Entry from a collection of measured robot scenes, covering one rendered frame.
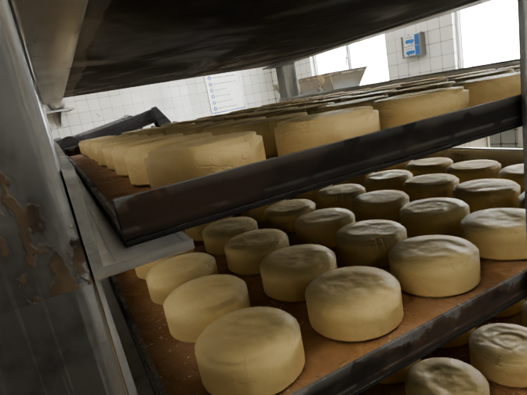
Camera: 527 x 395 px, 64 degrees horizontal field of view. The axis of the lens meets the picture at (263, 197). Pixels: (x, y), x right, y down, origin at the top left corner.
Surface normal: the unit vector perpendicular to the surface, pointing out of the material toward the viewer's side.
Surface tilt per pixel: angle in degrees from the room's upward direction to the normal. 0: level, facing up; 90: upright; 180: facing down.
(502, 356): 0
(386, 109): 90
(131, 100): 90
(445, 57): 90
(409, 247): 0
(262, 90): 90
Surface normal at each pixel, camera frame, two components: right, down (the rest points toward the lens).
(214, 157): 0.19, 0.19
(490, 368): -0.77, 0.29
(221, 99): 0.59, 0.08
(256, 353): -0.18, -0.96
